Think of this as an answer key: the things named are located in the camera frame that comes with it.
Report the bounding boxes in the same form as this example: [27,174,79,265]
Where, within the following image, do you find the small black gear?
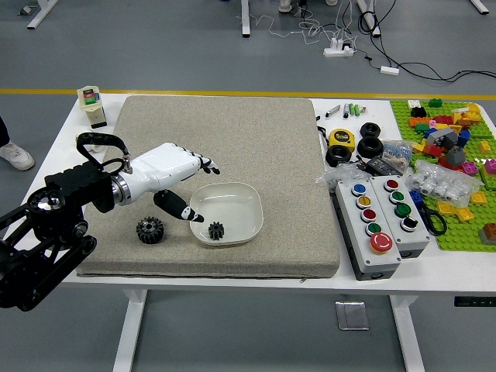
[208,221,227,241]

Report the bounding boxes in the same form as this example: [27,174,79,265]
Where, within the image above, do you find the grey four-button control box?
[370,174,432,259]

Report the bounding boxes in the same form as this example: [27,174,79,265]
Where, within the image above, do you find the bag of white parts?
[405,160,485,208]

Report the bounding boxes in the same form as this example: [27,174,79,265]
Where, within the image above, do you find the big black gear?
[136,217,166,246]

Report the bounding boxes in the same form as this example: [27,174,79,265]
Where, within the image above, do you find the yellow tape measure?
[328,127,357,153]

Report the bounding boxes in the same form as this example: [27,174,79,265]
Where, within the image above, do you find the white square dish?
[189,182,265,246]

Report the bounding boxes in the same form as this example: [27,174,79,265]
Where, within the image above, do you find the black table control panel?
[453,296,496,308]

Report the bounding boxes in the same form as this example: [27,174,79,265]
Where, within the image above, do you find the white power strip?
[323,38,357,58]

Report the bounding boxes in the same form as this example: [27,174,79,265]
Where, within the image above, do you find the clear plastic bag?
[315,162,375,193]

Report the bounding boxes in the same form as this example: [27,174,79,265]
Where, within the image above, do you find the green brick baseplate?
[389,98,496,253]

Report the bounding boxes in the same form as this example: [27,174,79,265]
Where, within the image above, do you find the black scissors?
[420,203,449,236]

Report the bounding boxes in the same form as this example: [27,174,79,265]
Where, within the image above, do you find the white floor cable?
[246,2,360,48]

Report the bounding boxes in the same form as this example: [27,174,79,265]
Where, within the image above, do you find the bag of blue parts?
[381,139,414,164]

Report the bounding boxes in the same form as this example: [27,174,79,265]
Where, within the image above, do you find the black power adapter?
[366,155,408,175]

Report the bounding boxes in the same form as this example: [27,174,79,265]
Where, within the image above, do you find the black floor cable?
[356,10,496,83]

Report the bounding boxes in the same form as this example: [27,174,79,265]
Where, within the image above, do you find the grey orange toy brick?
[478,222,496,245]

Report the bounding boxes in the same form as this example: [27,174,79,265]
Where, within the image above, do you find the grey sloped toy brick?
[445,146,467,167]

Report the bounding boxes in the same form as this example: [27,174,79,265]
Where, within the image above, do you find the grey-brown cushion mat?
[75,95,342,279]

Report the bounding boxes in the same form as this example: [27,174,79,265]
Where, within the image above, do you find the beige switch box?
[76,84,108,130]

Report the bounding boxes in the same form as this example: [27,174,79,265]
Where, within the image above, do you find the metal floor plate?
[335,301,370,331]

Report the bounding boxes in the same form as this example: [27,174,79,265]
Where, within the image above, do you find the grey five-button control box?
[333,179,403,282]

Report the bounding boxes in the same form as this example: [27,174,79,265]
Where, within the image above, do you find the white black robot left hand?
[122,142,221,224]

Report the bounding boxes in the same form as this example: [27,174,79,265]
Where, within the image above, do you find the white table leg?
[389,294,425,372]
[112,288,148,372]

